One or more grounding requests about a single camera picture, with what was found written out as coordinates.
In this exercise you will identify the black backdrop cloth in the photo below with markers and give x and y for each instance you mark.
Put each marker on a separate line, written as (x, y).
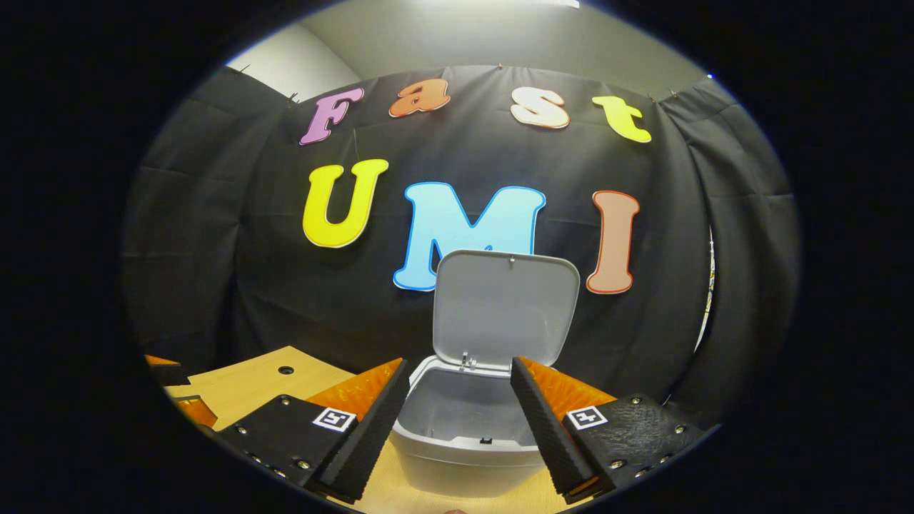
(214, 285)

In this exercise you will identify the wooden desktop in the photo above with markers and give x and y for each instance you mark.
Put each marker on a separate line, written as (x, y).
(250, 385)

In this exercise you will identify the long ceiling light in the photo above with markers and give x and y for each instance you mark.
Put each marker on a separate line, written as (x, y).
(565, 2)

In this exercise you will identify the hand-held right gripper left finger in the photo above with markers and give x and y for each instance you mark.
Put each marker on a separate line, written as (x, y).
(371, 428)

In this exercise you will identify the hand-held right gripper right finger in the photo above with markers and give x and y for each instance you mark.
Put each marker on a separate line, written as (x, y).
(546, 435)

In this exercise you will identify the white desktop garbage bin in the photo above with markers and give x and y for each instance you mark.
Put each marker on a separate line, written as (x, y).
(500, 307)

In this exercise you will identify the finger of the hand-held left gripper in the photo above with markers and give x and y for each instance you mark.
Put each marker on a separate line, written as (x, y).
(194, 412)
(171, 375)

